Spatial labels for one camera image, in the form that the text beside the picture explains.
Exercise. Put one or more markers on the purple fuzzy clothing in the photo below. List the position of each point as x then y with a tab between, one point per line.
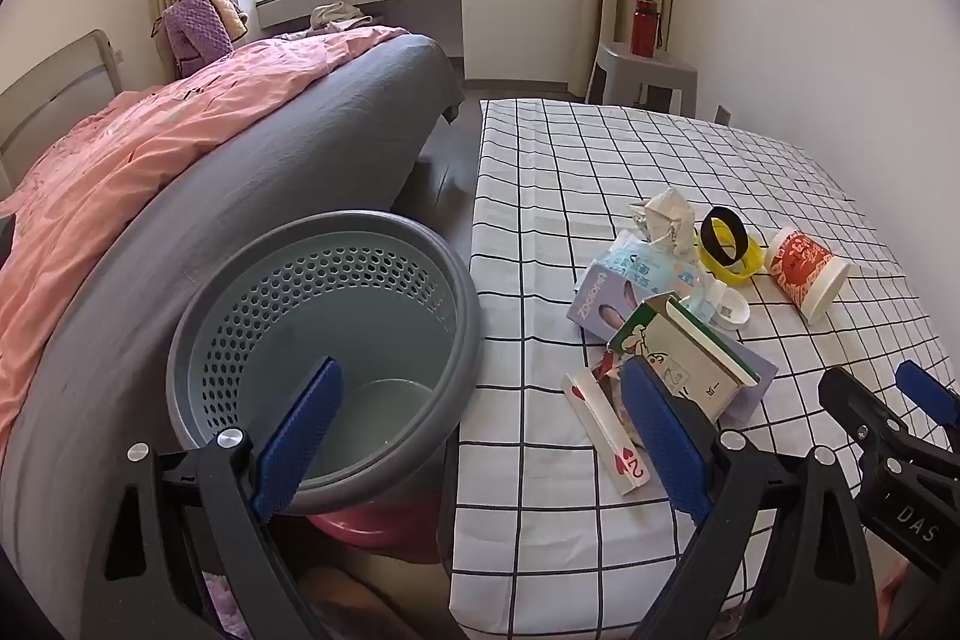
223	606

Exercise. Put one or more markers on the white round plastic lid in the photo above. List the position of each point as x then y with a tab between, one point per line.
733	311

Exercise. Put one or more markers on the grey perforated trash basket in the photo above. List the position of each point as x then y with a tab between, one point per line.
247	310

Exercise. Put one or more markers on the white red heart strip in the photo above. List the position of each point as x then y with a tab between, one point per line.
600	419

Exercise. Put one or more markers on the white black checked tablecloth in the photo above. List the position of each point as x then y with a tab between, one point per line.
600	175

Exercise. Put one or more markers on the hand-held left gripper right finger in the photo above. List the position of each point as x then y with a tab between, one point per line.
667	445

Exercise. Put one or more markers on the pink basin under basket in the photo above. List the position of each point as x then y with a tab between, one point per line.
375	531

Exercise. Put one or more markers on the crumpled beige paper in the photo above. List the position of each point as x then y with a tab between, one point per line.
667	216

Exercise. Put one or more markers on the purple cardboard box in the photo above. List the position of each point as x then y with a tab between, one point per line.
600	302

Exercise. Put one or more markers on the red water bottle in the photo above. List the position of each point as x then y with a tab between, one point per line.
643	29

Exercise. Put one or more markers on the pink blanket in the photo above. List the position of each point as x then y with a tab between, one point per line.
112	160

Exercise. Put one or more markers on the red white paper cup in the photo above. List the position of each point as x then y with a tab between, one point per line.
799	269

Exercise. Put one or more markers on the beige quilted bag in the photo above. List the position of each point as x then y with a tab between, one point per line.
225	10

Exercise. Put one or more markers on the purple quilted bag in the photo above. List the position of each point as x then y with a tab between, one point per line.
196	36

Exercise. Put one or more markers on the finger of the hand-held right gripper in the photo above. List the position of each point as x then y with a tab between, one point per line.
926	389
855	407

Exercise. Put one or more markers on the beige crumpled cloth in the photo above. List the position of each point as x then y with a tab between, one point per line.
341	16

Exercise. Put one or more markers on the blue wet wipes packet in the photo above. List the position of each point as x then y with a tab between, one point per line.
637	261

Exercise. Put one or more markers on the green white carton box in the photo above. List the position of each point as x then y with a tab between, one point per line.
690	362

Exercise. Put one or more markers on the grey bed headboard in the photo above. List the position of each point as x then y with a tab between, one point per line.
67	78

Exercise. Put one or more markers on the person's right hand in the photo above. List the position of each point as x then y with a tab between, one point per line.
894	591

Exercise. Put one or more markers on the grey plastic stool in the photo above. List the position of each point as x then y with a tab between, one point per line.
645	74

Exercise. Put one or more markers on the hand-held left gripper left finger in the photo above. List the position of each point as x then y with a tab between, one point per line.
300	437

